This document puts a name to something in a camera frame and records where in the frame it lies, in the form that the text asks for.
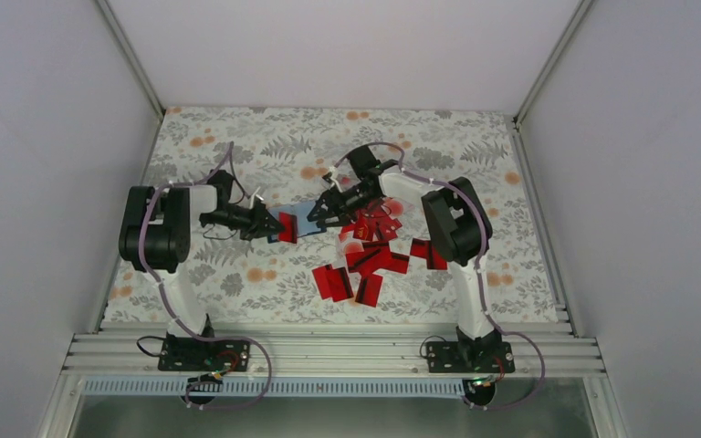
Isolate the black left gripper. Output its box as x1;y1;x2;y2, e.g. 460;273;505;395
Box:
202;201;285;241

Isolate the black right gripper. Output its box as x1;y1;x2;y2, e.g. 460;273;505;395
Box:
308;182;380;229

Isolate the navy blue card holder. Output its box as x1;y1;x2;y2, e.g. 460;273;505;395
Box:
267;202;327;244

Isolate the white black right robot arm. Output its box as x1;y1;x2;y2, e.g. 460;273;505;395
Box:
308;144;502;371

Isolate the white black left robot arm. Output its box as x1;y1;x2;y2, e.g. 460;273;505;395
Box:
118;171;287;370

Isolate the red chip card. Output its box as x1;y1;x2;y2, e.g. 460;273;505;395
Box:
352;213;403;242

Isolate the red card pile centre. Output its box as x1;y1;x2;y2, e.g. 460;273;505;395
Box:
345;242;410;277

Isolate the red card front left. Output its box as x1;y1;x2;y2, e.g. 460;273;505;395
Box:
312;265;333;299

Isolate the red card front middle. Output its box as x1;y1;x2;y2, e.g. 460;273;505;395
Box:
327;267;354;302

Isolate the red card front bottom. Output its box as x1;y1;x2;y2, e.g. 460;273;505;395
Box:
355;274;383;308

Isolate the red card far right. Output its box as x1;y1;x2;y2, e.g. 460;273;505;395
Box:
410;238;447;271

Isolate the floral patterned table cloth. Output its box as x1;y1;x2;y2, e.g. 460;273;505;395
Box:
103;106;560;325

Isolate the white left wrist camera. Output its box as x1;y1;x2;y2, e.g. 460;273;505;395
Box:
249;187;264;208

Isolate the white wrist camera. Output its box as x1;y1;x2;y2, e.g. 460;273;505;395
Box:
249;187;264;208
321;166;343;193

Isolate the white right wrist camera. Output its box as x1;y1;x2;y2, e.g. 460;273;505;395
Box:
321;166;343;193

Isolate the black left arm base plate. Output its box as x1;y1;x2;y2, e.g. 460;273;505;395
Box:
157;335;251;372

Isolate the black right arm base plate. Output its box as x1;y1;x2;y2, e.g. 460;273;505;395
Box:
422;340;516;374

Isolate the aluminium front rail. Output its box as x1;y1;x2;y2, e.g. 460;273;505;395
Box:
62;322;606;378

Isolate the grey slotted cable duct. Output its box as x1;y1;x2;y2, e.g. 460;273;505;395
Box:
81;376;464;399

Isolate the aluminium left corner post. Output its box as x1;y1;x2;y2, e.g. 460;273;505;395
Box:
93;0;165;121

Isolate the aluminium corner post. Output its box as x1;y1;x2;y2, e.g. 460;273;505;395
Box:
512;0;595;129
93;0;165;121

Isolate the aluminium right corner post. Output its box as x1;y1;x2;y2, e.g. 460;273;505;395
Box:
512;0;595;129

